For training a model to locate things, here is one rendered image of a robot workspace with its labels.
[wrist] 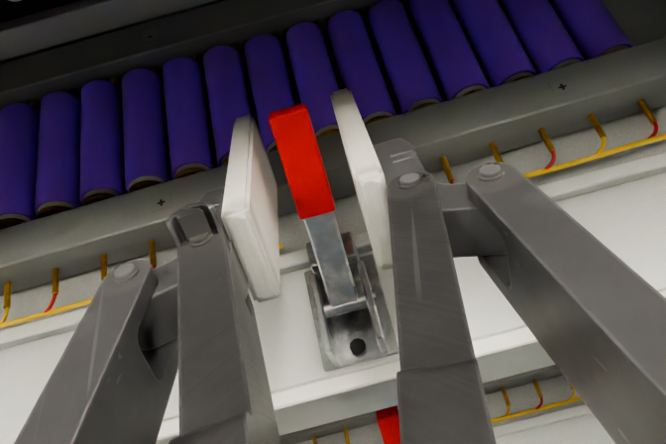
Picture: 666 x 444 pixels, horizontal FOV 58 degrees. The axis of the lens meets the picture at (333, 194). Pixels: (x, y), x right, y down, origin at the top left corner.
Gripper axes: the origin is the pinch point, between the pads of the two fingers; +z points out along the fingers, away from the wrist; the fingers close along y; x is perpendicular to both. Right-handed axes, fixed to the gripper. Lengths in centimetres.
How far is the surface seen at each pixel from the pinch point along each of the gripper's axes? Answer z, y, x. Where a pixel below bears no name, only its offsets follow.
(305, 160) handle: -0.1, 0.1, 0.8
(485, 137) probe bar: 4.4, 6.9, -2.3
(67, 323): 2.6, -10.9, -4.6
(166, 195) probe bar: 4.8, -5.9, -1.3
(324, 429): 9.1, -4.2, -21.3
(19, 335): 2.7, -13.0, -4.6
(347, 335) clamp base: 0.0, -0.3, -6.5
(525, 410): 8.4, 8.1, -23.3
